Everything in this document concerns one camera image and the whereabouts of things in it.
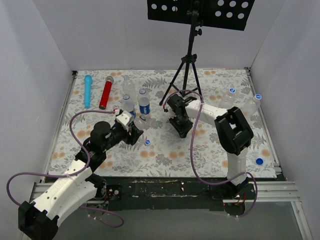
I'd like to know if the small black-label clear bottle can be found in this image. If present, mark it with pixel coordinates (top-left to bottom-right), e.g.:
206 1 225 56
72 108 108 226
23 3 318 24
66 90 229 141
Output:
133 116 146 131

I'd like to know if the blue Pocari Sweat cap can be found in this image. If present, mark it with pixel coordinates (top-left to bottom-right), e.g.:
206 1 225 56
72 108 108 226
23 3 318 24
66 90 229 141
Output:
254 94 262 101

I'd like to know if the tall clear plastic bottle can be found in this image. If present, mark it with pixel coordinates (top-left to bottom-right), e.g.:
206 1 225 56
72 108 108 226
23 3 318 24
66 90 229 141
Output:
122 75 136 99

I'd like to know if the blue toy microphone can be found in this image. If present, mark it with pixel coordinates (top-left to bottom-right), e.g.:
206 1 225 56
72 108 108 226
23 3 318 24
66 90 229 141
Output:
84 74 93 109

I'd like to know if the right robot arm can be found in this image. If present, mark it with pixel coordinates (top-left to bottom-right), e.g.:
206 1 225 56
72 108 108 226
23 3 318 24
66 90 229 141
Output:
162 94 254 200

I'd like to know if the blue white cap left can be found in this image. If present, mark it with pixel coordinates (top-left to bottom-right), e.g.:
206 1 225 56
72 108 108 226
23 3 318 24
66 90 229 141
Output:
144 139 151 146

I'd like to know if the blue white bottle cap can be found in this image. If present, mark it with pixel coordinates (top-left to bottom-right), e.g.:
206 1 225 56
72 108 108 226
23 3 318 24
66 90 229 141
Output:
229 87 236 94

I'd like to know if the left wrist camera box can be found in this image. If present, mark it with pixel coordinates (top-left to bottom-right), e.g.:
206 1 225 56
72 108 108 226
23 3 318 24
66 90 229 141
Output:
115 110 134 127

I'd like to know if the plain blue cap near edge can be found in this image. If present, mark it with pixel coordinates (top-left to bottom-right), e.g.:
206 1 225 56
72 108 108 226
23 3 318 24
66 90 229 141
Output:
255 158 264 166

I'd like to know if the clear Pocari bottle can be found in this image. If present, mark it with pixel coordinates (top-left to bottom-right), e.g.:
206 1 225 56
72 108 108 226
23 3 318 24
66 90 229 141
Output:
241 95 261 118

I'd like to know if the Pepsi bottle logo label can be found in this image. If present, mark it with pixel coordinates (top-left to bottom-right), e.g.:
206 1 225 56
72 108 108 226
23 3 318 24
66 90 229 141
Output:
121 93 137 120

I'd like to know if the black table front rail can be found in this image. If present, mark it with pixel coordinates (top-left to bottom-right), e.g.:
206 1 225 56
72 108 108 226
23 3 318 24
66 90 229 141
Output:
43 174 261 211

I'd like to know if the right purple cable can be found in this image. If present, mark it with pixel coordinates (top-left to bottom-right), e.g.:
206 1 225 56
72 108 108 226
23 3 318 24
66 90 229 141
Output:
162 89 258 218

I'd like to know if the Pepsi bottle text label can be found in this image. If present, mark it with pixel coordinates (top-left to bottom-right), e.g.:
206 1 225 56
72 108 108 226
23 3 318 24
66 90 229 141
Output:
136 87 152 118

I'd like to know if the black music stand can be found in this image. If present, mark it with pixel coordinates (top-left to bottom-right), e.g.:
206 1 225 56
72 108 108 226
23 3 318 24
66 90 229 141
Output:
147 0 255 105

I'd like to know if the red glitter toy microphone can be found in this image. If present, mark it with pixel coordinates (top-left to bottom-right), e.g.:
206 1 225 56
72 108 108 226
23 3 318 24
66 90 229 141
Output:
99 76 114 110

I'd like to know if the floral tablecloth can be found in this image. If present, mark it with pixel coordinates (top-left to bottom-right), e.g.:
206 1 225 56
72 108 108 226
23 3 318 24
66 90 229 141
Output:
48 68 277 179

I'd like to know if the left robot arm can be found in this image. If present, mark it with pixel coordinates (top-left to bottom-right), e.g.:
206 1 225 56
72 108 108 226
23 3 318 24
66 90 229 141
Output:
18 121 144 240

